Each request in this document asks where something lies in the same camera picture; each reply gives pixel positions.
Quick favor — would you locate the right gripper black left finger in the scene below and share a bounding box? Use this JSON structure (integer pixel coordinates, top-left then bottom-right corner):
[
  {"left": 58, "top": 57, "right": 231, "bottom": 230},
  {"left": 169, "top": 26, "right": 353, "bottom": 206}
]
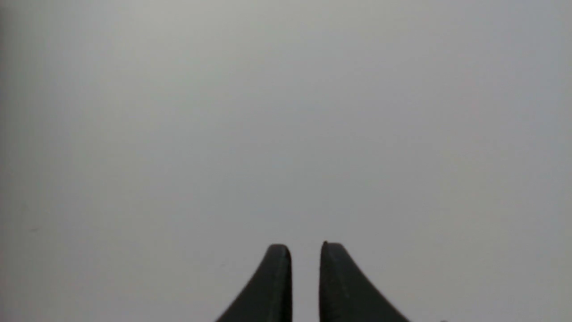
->
[{"left": 217, "top": 243, "right": 293, "bottom": 322}]

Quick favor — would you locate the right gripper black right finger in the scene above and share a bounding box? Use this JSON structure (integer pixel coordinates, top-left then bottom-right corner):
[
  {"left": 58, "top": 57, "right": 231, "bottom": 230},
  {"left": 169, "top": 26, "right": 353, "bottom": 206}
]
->
[{"left": 319, "top": 241, "right": 408, "bottom": 322}]

